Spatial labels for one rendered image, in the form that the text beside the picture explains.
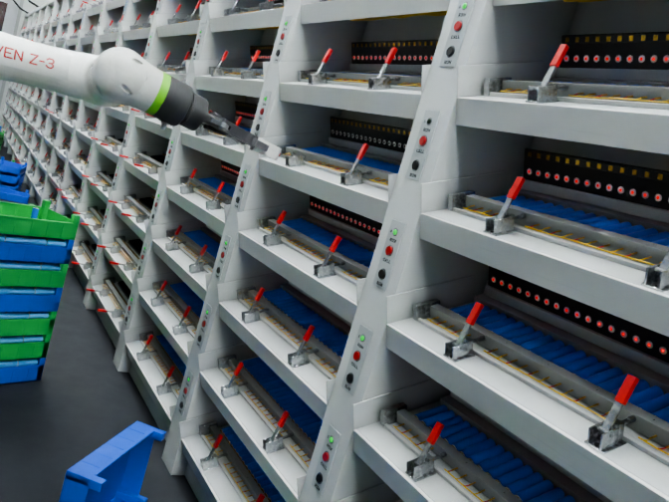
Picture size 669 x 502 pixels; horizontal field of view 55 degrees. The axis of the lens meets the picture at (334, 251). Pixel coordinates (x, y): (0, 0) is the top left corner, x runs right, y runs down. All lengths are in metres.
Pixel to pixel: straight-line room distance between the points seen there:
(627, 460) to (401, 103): 0.72
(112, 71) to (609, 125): 0.91
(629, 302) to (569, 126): 0.26
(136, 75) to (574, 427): 1.01
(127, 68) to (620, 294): 0.98
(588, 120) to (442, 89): 0.31
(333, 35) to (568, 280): 1.09
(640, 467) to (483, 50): 0.67
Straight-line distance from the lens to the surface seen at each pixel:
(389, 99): 1.26
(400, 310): 1.12
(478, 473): 1.05
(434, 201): 1.10
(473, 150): 1.14
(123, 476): 1.79
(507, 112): 1.02
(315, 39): 1.75
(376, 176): 1.34
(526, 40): 1.20
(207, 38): 2.38
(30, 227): 2.13
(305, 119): 1.74
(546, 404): 0.91
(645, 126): 0.87
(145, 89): 1.38
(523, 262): 0.93
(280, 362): 1.41
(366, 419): 1.18
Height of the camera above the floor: 0.93
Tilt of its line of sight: 7 degrees down
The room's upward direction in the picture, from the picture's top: 17 degrees clockwise
